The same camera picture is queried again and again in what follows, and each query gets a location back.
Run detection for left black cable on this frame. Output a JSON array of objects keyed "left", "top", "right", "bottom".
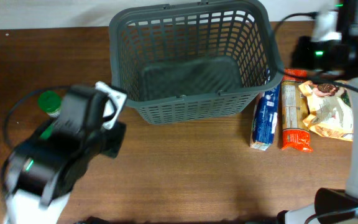
[{"left": 2, "top": 85, "right": 74, "bottom": 150}]

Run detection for orange snack pouch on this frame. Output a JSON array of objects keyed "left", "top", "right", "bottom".
[{"left": 298, "top": 81, "right": 354, "bottom": 141}]

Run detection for blue tissue multipack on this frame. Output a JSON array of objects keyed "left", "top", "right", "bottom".
[{"left": 250, "top": 84, "right": 280, "bottom": 151}]

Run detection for green lid jar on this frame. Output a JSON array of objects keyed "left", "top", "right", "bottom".
[{"left": 37, "top": 91, "right": 62, "bottom": 118}]

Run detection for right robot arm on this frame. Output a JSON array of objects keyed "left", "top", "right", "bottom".
[{"left": 277, "top": 0, "right": 358, "bottom": 223}]

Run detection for grey plastic basket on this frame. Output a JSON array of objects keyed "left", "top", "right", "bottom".
[{"left": 109, "top": 0, "right": 283, "bottom": 124}]

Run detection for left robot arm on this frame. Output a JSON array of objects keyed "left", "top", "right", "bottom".
[{"left": 0, "top": 82, "right": 127, "bottom": 223}]

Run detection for orange pasta packet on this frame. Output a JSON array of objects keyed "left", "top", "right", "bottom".
[{"left": 281, "top": 69, "right": 313, "bottom": 152}]

